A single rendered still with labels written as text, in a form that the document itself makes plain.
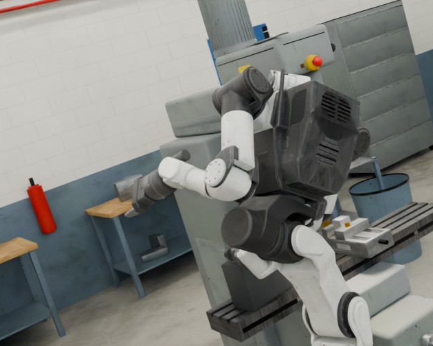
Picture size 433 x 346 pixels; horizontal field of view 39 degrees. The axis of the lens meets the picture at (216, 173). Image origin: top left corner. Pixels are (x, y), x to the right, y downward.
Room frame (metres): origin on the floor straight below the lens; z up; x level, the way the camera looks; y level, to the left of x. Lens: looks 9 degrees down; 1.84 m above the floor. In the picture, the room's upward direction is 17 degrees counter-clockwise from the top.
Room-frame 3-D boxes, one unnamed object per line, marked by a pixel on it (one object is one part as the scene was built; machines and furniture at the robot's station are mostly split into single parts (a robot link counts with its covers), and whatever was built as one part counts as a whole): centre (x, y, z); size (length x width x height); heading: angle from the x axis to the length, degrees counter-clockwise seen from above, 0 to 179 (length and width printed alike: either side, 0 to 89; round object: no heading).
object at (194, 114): (2.97, -0.13, 1.66); 0.80 x 0.23 x 0.20; 28
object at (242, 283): (2.31, -0.03, 1.04); 0.22 x 0.12 x 0.20; 127
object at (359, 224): (2.53, -0.48, 1.03); 0.15 x 0.06 x 0.04; 118
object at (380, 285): (2.53, -0.36, 0.80); 0.50 x 0.35 x 0.12; 28
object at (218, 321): (2.55, -0.39, 0.90); 1.24 x 0.23 x 0.08; 118
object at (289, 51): (2.55, -0.36, 1.81); 0.47 x 0.26 x 0.16; 28
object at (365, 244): (2.56, -0.47, 0.99); 0.35 x 0.15 x 0.11; 28
